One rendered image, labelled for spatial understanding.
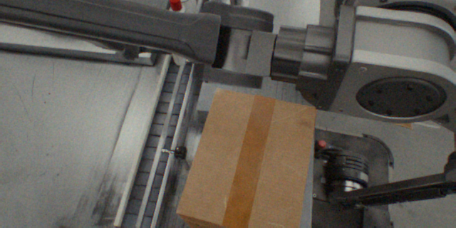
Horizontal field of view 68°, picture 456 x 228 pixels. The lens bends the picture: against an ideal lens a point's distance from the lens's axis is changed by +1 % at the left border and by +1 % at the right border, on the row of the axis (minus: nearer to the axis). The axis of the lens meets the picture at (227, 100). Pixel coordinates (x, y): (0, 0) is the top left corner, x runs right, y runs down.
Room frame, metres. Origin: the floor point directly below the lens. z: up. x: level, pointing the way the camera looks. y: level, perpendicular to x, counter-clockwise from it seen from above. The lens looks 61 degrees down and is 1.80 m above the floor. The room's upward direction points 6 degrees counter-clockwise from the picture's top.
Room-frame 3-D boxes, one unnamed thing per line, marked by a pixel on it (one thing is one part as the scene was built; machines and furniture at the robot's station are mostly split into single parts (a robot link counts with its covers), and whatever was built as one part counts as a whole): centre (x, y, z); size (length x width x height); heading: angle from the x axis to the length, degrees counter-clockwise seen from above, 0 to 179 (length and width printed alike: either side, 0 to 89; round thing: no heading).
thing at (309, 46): (0.25, -0.11, 1.45); 0.09 x 0.08 x 0.12; 161
